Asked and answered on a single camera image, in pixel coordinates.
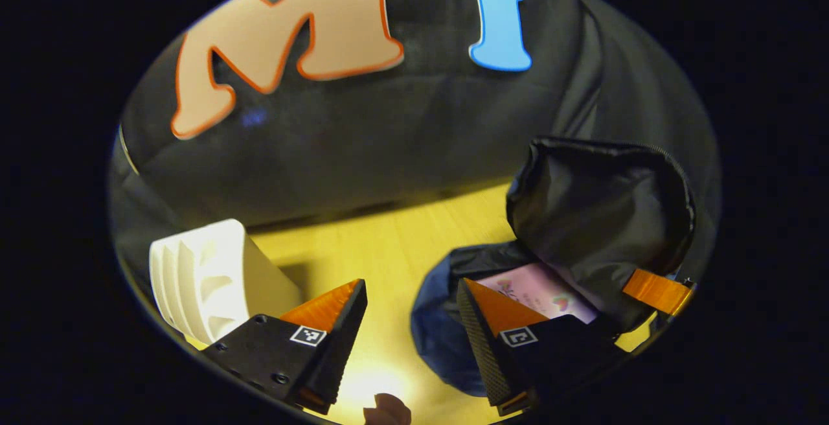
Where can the black backdrop cloth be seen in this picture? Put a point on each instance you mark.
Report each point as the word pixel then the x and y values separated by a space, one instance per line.
pixel 421 133

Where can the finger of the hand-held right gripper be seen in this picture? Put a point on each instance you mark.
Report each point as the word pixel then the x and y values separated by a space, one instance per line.
pixel 657 290

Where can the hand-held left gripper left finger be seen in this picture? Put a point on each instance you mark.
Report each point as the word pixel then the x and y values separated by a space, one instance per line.
pixel 337 347

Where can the blue schoolbag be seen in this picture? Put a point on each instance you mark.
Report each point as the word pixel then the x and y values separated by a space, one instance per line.
pixel 596 205

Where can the white bookshelf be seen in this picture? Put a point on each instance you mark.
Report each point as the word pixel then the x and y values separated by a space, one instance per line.
pixel 214 282

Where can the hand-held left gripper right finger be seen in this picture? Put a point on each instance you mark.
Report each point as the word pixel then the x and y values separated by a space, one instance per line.
pixel 482 347

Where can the pink book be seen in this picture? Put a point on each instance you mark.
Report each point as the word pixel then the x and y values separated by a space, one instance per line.
pixel 537 289

